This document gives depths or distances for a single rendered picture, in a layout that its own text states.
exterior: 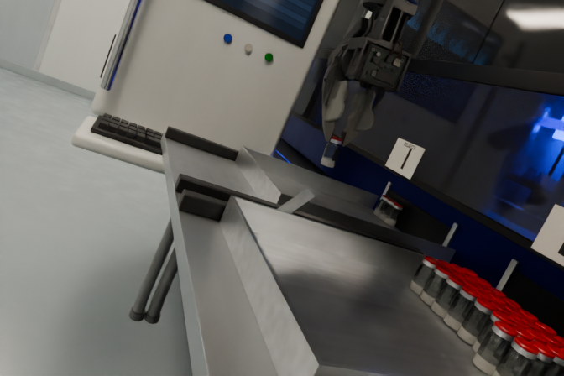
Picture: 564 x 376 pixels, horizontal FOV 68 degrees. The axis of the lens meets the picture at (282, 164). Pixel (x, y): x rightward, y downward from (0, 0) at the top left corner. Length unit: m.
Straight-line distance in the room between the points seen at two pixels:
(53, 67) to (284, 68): 4.79
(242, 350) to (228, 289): 0.07
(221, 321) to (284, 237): 0.21
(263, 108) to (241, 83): 0.09
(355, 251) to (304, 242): 0.07
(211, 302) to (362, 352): 0.13
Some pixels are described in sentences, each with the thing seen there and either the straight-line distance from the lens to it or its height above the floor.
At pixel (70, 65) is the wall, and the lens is 5.76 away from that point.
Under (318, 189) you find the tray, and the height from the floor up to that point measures 0.88.
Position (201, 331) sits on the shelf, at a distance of 0.30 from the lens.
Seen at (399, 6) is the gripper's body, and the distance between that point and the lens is 0.59.
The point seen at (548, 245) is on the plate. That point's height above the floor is 1.00.
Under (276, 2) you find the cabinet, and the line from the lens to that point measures 1.17.
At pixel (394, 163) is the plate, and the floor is 1.00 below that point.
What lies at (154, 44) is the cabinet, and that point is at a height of 1.02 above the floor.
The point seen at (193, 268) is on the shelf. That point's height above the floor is 0.88.
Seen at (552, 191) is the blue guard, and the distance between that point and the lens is 0.61.
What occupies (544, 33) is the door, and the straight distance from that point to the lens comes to 0.74.
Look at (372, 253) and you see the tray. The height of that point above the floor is 0.90.
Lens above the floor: 1.04
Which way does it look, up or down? 9 degrees down
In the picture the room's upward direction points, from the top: 24 degrees clockwise
